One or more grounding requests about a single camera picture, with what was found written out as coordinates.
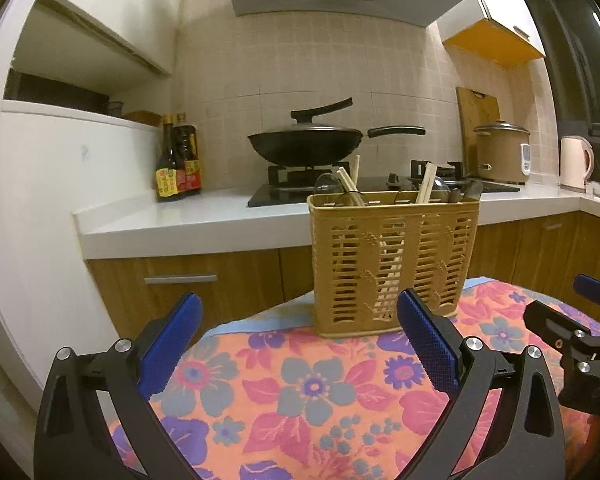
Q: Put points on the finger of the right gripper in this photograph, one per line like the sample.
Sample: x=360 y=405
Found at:
x=551 y=326
x=587 y=287

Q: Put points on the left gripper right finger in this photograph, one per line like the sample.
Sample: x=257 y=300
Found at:
x=434 y=339

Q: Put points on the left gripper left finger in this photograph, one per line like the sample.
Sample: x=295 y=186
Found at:
x=163 y=341

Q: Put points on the cream chopstick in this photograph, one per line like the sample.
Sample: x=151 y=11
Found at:
x=355 y=171
x=350 y=187
x=425 y=187
x=388 y=281

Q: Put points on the dark utensil handle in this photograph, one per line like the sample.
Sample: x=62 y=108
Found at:
x=473 y=192

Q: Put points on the brown tinted plastic spoon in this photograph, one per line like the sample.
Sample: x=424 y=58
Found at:
x=455 y=196

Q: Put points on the clear plastic spoon dark handle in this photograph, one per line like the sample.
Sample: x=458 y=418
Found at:
x=328 y=183

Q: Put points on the floral orange tablecloth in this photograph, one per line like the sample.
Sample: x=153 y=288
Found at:
x=266 y=398

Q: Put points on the tan plastic utensil basket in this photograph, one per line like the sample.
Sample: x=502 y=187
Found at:
x=366 y=250

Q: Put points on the white electric kettle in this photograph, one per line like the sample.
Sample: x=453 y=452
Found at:
x=576 y=162

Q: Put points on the soy sauce bottle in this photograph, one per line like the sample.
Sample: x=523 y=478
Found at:
x=166 y=172

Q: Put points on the brown rice cooker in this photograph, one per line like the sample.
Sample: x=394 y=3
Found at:
x=503 y=152

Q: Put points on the cooking oil bottle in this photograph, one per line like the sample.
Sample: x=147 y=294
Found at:
x=186 y=142

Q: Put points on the black gas stove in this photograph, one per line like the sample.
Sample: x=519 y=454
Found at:
x=295 y=185

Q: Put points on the wooden cutting board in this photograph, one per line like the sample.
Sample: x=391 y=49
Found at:
x=476 y=109

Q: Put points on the black wok with lid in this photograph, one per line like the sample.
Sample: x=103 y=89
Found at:
x=306 y=143

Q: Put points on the silver cabinet handle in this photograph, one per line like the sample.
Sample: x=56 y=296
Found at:
x=180 y=279

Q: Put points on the yellow wall cabinet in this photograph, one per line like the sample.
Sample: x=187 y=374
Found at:
x=506 y=37

